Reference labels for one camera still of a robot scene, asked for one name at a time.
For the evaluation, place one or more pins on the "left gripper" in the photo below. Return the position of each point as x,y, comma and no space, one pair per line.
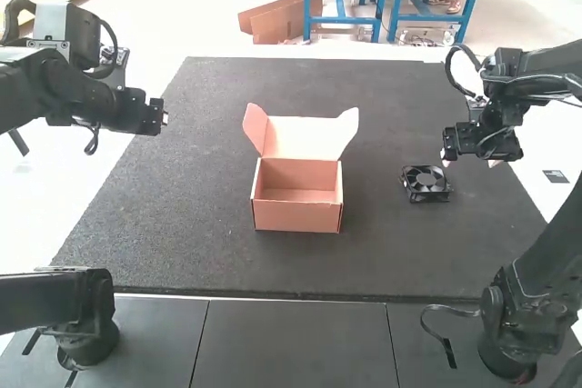
138,113

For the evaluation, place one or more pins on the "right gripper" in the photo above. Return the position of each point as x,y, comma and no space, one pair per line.
468,140

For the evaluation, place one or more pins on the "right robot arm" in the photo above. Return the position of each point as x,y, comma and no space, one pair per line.
536,65

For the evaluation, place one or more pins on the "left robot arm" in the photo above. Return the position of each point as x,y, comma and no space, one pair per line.
45,83

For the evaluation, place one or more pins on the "cardboard box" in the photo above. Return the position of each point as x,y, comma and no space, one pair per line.
295,211

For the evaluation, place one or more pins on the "black square fan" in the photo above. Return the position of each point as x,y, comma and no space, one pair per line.
426,183

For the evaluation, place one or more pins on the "small black label card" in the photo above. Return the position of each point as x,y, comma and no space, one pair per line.
555,176

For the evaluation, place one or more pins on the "black mat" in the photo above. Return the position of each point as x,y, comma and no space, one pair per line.
182,206

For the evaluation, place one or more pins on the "brown cardboard sheets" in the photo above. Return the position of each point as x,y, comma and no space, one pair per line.
277,20

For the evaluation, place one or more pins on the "dark base panel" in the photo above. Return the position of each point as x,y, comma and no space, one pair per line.
295,347
418,361
150,342

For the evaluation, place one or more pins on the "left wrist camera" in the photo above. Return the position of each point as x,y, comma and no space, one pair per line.
114,67

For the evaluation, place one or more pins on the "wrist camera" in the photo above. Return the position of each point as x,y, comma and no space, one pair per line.
114,67
477,110

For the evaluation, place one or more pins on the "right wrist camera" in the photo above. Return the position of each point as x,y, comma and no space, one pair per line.
477,110

